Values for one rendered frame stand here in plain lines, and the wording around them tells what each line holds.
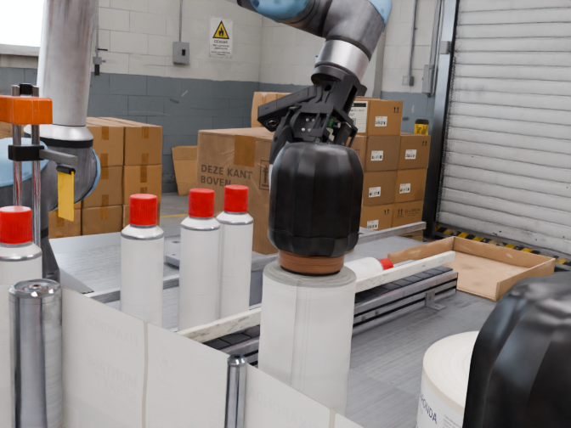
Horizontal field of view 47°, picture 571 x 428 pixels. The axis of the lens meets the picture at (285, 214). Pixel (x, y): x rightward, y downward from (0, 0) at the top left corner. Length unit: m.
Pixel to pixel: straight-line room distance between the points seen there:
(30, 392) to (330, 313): 0.25
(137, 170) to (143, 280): 3.54
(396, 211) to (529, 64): 1.43
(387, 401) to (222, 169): 0.71
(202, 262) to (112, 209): 3.46
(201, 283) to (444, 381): 0.44
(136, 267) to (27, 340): 0.30
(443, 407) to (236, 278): 0.48
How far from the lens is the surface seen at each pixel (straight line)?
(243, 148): 1.32
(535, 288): 0.20
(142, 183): 4.36
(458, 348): 0.57
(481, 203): 5.44
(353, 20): 1.03
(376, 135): 4.69
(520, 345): 0.19
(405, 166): 4.99
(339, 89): 0.98
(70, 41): 1.18
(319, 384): 0.60
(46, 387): 0.55
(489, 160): 5.39
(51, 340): 0.54
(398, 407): 0.78
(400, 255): 1.53
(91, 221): 4.26
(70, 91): 1.18
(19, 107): 0.79
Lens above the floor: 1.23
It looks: 11 degrees down
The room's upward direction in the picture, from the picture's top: 4 degrees clockwise
